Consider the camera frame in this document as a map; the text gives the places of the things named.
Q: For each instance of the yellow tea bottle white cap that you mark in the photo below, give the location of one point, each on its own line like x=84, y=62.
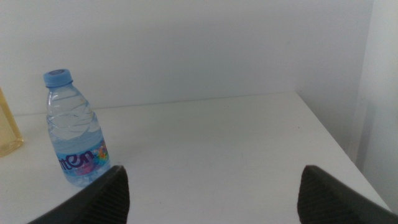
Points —
x=7, y=133

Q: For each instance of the clear water bottle blue cap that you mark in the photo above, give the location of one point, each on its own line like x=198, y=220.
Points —
x=74, y=130

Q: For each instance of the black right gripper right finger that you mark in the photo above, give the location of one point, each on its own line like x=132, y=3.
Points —
x=326, y=202

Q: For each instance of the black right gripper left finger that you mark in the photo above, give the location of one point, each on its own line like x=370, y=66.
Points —
x=105, y=199

